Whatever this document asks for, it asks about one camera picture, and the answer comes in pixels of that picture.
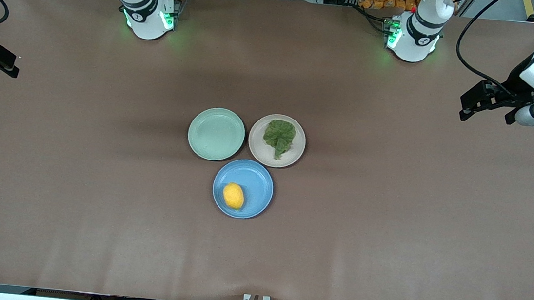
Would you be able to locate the green plate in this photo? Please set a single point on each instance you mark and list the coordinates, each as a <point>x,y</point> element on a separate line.
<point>216,134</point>

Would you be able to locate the yellow lemon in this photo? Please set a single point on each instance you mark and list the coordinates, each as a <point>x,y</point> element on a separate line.
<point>233,196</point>

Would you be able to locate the beige plate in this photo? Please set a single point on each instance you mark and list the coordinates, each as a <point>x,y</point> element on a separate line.
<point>260,147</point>

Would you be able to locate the green lettuce leaf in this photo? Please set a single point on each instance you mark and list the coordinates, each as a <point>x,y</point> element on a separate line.
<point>279,134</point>

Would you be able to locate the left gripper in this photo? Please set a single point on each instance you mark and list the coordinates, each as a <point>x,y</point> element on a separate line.
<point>516,84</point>

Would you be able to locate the blue plate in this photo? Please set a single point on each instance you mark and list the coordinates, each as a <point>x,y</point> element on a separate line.
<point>256,188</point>

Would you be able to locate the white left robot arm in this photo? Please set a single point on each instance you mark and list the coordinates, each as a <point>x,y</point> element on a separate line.
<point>414,41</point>

